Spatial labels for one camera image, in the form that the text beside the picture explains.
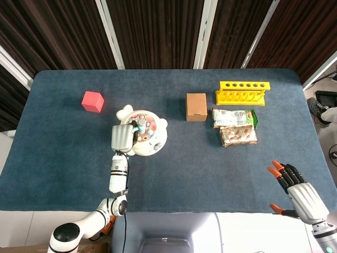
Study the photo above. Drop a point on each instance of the yellow test tube rack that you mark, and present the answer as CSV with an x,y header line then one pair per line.
x,y
239,101

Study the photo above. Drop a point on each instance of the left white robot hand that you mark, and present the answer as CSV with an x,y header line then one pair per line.
x,y
121,138

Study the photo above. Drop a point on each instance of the light blue toy rod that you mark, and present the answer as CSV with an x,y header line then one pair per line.
x,y
141,126

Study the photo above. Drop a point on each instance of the white trouser leg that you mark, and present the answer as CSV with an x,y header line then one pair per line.
x,y
330,114

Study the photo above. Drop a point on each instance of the red cube block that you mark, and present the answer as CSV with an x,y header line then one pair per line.
x,y
92,101

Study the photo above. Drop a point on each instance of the orange device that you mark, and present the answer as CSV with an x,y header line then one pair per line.
x,y
109,227

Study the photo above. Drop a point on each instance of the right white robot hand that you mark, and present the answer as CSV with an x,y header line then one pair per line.
x,y
305,197

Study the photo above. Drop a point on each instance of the black flat device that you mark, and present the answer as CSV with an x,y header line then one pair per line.
x,y
326,97

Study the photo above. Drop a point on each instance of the white plastic baby toy console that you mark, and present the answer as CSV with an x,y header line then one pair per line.
x,y
155,139

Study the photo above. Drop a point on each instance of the red print snack packet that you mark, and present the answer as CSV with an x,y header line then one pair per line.
x,y
238,135

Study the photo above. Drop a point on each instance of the small brown cardboard box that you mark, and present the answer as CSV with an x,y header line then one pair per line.
x,y
196,106

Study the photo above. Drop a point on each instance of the white green snack packet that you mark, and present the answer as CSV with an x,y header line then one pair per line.
x,y
231,118

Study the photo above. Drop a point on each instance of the blue table cloth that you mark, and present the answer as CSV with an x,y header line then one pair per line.
x,y
184,171

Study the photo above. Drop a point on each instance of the white partition frame post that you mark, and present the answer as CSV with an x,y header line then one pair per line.
x,y
321,72
110,34
260,34
205,34
15,69

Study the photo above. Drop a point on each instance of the grey patterned shoe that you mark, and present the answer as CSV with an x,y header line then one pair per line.
x,y
314,108

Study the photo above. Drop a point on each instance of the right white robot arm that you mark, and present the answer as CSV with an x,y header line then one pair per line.
x,y
325,237

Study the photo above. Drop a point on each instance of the grey blue robot torso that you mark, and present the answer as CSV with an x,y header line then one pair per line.
x,y
166,229

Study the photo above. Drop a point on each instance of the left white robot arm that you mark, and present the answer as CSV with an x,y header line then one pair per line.
x,y
118,171

